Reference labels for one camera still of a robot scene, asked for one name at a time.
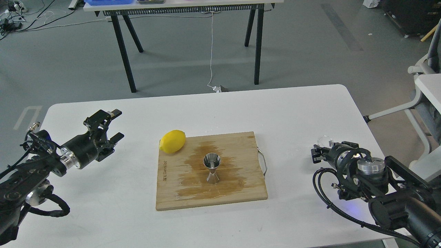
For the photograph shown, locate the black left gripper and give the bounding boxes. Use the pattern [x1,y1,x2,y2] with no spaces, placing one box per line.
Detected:
[60,109,124,169]

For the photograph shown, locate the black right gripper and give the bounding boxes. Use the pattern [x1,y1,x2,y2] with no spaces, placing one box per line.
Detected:
[311,141,359,170]

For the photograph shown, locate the small clear glass cup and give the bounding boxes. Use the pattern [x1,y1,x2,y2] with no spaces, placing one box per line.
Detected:
[317,135,334,148]

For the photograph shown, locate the steel double jigger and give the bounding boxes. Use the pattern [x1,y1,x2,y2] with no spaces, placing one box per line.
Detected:
[203,153,222,184]

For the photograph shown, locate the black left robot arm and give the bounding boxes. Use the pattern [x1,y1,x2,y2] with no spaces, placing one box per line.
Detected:
[0,109,123,245]

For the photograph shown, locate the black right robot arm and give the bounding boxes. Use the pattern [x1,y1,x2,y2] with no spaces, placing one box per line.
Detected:
[311,141,441,248]

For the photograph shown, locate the yellow lemon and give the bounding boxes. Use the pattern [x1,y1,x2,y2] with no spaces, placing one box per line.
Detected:
[159,130,186,154]

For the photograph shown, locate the wooden cutting board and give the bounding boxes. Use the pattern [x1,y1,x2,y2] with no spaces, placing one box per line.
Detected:
[156,132,268,211]

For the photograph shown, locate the background table black legs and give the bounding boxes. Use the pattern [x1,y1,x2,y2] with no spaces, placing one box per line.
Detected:
[84,0,285,93]

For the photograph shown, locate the blue plastic tray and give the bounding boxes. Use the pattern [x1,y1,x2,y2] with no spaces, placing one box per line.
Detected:
[84,0,133,6]

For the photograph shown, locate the white hanging cable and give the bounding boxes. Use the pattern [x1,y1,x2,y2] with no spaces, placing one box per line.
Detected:
[206,10,223,93]

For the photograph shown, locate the floor cables and adapters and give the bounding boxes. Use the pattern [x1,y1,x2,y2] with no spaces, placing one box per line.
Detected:
[0,0,83,35]

